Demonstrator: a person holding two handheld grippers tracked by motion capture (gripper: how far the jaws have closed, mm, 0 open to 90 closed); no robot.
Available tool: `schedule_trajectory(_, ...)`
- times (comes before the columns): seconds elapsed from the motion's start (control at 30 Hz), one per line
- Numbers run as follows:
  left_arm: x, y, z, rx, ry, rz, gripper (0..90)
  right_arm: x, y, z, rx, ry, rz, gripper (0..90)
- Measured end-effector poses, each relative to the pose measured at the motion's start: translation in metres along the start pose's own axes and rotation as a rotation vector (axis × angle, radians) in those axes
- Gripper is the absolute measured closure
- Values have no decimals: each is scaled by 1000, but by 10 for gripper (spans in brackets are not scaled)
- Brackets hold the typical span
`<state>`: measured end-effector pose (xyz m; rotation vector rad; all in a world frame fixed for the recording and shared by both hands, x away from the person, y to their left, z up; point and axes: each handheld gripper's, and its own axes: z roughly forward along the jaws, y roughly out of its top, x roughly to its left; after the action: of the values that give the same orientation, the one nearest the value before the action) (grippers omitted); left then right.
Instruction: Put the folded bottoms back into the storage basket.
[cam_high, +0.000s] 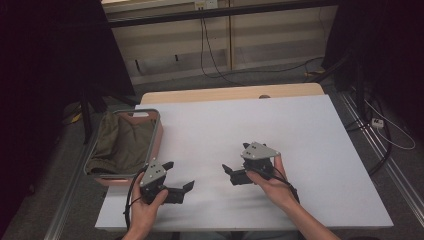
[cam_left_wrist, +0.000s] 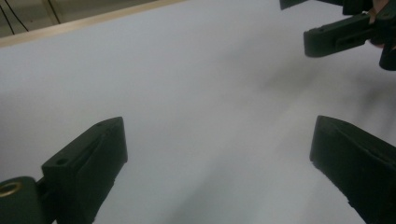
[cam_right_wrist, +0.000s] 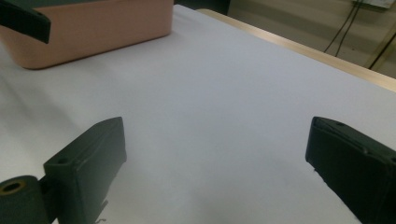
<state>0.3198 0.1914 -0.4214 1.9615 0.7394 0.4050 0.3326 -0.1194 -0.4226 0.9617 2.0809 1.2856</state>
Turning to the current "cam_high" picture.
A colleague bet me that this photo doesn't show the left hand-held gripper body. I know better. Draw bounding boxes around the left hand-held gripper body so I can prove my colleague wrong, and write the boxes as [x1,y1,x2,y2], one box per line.
[139,158,168,205]

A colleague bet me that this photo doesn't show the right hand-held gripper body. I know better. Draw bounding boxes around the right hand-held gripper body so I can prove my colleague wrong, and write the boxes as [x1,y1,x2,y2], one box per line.
[240,141,281,181]

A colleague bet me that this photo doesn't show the pink basket with grey rim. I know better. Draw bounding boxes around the pink basket with grey rim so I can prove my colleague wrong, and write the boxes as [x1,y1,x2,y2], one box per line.
[83,108,164,187]

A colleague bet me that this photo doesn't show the olive green pants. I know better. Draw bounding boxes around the olive green pants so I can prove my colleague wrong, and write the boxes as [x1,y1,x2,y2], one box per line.
[85,110,158,175]

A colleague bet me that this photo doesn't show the person's left hand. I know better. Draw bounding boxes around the person's left hand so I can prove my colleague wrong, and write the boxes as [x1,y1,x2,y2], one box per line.
[126,181,169,235]

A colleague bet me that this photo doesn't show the person's right hand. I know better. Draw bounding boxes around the person's right hand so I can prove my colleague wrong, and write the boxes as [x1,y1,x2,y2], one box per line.
[246,153,300,211]

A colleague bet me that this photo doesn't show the white table mat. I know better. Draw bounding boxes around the white table mat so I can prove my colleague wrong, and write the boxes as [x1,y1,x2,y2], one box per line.
[94,94,394,233]

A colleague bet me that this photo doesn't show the wooden table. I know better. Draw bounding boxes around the wooden table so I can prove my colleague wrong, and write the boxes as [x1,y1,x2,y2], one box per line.
[139,82,326,105]

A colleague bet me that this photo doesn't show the black tripod stand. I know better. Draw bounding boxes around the black tripod stand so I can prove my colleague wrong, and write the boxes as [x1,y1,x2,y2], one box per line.
[79,87,139,145]

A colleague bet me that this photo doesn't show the beige cabinet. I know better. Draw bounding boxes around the beige cabinet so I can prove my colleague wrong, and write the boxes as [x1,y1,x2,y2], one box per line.
[101,0,339,86]

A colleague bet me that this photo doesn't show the black metal stand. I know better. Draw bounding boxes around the black metal stand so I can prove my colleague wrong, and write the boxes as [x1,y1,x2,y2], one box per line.
[305,49,368,113]

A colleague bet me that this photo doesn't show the black horizontal bar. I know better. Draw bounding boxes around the black horizontal bar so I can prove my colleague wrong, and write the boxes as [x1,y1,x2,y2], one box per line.
[107,0,338,29]

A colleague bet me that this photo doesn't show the black curtain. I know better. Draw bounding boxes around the black curtain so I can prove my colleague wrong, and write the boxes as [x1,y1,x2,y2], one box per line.
[0,0,136,231]
[321,0,424,138]

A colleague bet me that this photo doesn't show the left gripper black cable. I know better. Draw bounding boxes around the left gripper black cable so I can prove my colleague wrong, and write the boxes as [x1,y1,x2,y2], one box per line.
[123,165,148,232]

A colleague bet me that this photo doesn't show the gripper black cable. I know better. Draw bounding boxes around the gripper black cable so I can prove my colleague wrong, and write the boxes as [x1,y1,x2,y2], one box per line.
[123,165,148,232]
[253,168,301,205]

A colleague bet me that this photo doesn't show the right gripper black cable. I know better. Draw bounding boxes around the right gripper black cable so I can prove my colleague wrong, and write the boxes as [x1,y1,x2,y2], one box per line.
[253,168,301,205]

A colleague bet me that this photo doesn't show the black cable on floor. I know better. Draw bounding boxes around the black cable on floor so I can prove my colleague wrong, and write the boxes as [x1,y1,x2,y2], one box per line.
[213,55,325,86]

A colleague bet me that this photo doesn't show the aluminium floor rail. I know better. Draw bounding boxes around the aluminium floor rail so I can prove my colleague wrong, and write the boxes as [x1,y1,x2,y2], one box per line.
[338,90,424,219]
[43,131,103,240]

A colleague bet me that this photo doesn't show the hanging black cable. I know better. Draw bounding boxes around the hanging black cable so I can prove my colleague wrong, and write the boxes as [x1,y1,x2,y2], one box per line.
[199,17,234,84]

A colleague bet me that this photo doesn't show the thick black cable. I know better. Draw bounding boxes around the thick black cable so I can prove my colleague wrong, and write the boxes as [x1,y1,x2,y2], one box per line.
[345,87,394,177]

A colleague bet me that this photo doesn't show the white cable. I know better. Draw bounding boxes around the white cable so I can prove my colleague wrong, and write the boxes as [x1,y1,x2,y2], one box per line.
[364,99,417,151]

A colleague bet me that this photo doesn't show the white wall socket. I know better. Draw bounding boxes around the white wall socket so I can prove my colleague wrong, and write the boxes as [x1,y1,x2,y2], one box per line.
[194,0,219,11]

